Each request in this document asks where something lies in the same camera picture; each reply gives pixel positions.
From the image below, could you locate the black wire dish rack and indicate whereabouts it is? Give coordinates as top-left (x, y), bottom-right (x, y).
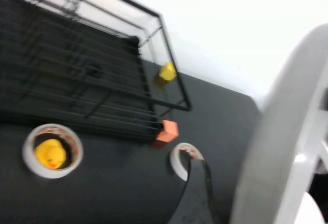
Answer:
top-left (0, 0), bottom-right (193, 142)

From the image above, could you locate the yellow cube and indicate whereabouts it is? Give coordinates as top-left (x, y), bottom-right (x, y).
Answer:
top-left (158, 62), bottom-right (178, 82)

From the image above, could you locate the grey round plate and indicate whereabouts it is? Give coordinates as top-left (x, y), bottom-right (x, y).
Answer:
top-left (229, 23), bottom-right (328, 224)

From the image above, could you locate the yellow rubber duck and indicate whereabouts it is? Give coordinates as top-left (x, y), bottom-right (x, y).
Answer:
top-left (34, 138), bottom-right (67, 170)

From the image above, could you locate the orange cube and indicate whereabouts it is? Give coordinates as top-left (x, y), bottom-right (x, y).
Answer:
top-left (155, 120), bottom-right (179, 144)

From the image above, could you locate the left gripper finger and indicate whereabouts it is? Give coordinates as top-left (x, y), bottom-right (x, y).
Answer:
top-left (168, 158), bottom-right (215, 224)

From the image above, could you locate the white tape roll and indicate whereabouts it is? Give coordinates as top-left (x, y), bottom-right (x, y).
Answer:
top-left (22, 123), bottom-right (84, 179)
top-left (169, 142), bottom-right (206, 181)

